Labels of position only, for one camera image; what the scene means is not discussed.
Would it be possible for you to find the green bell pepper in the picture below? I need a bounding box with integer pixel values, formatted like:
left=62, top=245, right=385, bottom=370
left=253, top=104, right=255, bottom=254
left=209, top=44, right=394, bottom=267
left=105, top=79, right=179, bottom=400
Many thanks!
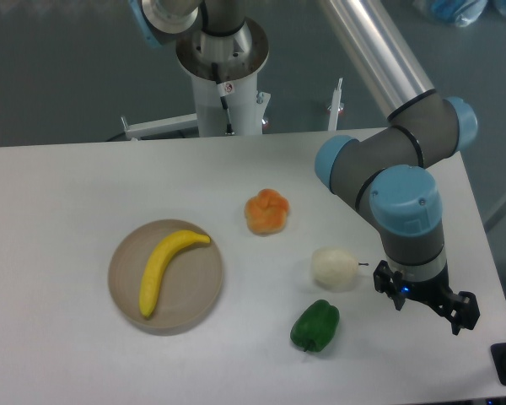
left=290, top=300, right=340, bottom=353

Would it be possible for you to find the orange bread roll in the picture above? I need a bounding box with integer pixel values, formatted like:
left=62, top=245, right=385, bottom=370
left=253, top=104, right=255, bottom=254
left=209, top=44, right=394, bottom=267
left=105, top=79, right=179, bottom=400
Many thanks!
left=244, top=189, right=290, bottom=235

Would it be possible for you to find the white pear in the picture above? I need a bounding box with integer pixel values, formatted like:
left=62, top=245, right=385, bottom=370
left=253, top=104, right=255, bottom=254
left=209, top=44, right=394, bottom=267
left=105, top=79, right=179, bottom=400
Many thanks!
left=310, top=246, right=369, bottom=292

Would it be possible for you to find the white bracket with red knob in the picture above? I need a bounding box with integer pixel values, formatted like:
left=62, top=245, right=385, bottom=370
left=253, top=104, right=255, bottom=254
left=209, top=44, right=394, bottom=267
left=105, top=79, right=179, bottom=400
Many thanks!
left=326, top=78, right=344, bottom=132

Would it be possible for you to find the grey metal table leg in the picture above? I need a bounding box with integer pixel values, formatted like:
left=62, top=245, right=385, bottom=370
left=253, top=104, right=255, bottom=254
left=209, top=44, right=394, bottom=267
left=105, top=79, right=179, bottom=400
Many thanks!
left=483, top=170, right=506, bottom=233

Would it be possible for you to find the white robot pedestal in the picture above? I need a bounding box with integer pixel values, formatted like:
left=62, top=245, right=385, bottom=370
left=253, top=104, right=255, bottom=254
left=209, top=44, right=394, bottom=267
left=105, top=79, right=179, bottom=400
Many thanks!
left=121, top=18, right=271, bottom=140

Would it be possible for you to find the beige round plate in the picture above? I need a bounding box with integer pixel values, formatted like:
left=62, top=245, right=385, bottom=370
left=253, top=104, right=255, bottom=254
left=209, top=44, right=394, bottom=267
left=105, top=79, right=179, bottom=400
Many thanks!
left=108, top=219, right=223, bottom=335

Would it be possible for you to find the yellow banana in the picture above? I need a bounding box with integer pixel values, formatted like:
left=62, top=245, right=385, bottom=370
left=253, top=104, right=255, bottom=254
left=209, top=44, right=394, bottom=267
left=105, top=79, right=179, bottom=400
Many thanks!
left=138, top=229, right=211, bottom=318

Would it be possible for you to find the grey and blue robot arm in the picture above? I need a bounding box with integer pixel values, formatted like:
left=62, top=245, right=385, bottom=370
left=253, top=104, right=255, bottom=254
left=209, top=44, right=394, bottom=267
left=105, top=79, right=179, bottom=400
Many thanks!
left=131, top=1, right=480, bottom=333

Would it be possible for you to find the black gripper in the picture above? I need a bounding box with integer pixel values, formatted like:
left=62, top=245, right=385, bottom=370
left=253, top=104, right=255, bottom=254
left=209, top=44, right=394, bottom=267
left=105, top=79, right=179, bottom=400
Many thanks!
left=373, top=260, right=479, bottom=336

